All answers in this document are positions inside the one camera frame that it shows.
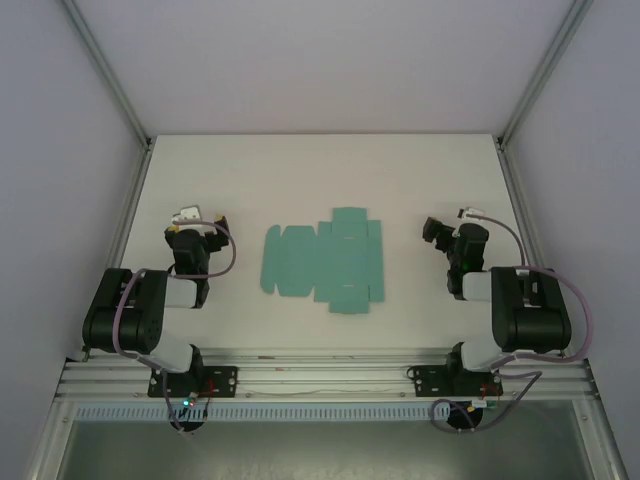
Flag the teal corrugated paper box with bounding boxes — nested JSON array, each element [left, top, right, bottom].
[[259, 207, 387, 315]]

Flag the grey metal sheet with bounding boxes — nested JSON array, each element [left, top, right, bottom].
[[54, 418, 594, 480]]

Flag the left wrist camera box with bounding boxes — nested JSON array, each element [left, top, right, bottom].
[[172, 203, 216, 236]]

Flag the aluminium table side rail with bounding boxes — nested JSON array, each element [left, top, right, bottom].
[[79, 139, 154, 362], [494, 139, 574, 361]]

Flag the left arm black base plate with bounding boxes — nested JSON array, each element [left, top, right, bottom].
[[147, 365, 239, 400]]

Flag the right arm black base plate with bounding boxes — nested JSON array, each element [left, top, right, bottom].
[[407, 365, 504, 400]]

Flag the black round cable grommet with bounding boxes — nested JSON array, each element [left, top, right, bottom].
[[446, 401, 485, 434], [169, 417, 206, 434]]

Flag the aluminium frame post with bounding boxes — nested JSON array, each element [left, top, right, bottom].
[[62, 0, 152, 149], [497, 0, 595, 149]]

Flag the aluminium mounting rail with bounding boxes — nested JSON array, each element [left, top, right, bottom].
[[57, 348, 599, 401]]

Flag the slotted grey cable duct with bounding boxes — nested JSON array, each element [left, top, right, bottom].
[[74, 404, 451, 422]]

